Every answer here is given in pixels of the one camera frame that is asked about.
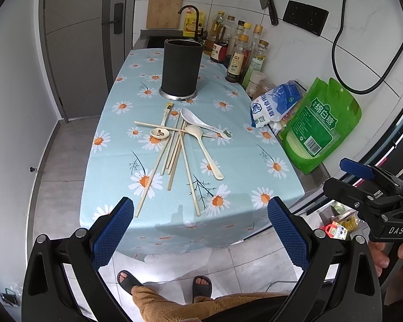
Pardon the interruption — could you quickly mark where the wooden chopstick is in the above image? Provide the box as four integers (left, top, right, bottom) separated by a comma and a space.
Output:
167, 132, 179, 174
179, 132, 201, 217
134, 121, 216, 139
161, 130, 176, 175
135, 137, 171, 217
167, 133, 183, 191

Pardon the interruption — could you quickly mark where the cream plastic spoon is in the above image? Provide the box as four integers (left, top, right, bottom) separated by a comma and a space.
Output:
185, 125, 224, 180

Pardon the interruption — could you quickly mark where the white ceramic spoon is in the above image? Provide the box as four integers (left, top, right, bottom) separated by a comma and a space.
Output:
180, 108, 233, 140

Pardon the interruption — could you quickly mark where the small patterned ceramic spoon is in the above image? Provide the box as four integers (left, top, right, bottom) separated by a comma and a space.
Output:
150, 103, 173, 140

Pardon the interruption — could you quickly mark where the person's right hand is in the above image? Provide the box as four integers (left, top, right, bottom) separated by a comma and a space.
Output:
368, 241, 403, 276

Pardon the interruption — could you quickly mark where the left foot black slipper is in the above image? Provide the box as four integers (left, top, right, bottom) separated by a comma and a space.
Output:
117, 270, 143, 295

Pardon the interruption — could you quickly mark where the foot black slipper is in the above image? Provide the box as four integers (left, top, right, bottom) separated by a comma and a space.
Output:
192, 276, 213, 303
117, 270, 143, 295

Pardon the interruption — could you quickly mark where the green sugar bag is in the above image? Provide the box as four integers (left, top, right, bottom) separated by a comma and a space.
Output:
280, 78, 362, 174

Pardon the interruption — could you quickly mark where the brown trouser leg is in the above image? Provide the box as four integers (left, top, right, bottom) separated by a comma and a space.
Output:
131, 286, 287, 321

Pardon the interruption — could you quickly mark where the blue white salt bag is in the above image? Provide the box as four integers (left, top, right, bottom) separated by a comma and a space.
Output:
250, 80, 305, 128

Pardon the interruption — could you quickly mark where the right foot black slipper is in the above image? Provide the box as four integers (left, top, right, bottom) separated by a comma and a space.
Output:
192, 276, 213, 303

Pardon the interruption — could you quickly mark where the blue daisy tablecloth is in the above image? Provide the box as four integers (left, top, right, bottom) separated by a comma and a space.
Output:
80, 49, 304, 260

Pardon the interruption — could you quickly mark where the white lid spice jar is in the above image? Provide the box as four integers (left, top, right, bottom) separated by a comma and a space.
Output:
246, 71, 266, 98

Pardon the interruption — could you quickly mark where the soy sauce bottle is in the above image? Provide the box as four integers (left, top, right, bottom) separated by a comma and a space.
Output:
226, 34, 249, 83

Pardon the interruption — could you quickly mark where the red label sauce bottle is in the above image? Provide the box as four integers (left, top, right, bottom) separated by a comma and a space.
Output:
210, 25, 229, 63

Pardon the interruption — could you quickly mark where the yellow cap clear bottle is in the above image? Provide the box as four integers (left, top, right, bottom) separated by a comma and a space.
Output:
242, 22, 252, 44

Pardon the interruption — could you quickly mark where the clear vinegar bottle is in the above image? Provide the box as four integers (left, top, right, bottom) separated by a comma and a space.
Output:
222, 15, 235, 61

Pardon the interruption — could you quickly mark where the cooking oil bottle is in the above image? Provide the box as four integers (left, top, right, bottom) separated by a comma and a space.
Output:
204, 10, 225, 55

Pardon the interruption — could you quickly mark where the black cylindrical utensil holder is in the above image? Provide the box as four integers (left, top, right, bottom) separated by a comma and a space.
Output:
159, 39, 203, 102

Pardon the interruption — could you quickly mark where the black sink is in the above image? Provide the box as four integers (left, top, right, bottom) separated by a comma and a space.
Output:
132, 29, 202, 50

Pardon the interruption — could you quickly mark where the yellow dish soap bottle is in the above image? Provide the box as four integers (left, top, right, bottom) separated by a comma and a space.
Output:
183, 9, 204, 37

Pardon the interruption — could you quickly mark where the grey door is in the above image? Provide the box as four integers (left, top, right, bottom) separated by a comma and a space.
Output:
40, 0, 135, 121

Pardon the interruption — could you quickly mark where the black faucet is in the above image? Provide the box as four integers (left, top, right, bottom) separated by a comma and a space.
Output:
178, 4, 200, 41

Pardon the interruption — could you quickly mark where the wooden cutting board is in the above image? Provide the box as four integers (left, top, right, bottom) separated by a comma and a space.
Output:
146, 0, 183, 29

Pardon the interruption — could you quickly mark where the black wall outlet panel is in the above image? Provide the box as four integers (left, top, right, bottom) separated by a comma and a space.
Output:
282, 0, 329, 36

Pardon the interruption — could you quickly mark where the black power cable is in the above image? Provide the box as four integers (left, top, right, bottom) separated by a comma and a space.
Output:
331, 0, 403, 95

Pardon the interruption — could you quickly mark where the black door handle lock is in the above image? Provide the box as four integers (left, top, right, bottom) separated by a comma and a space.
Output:
102, 3, 124, 35

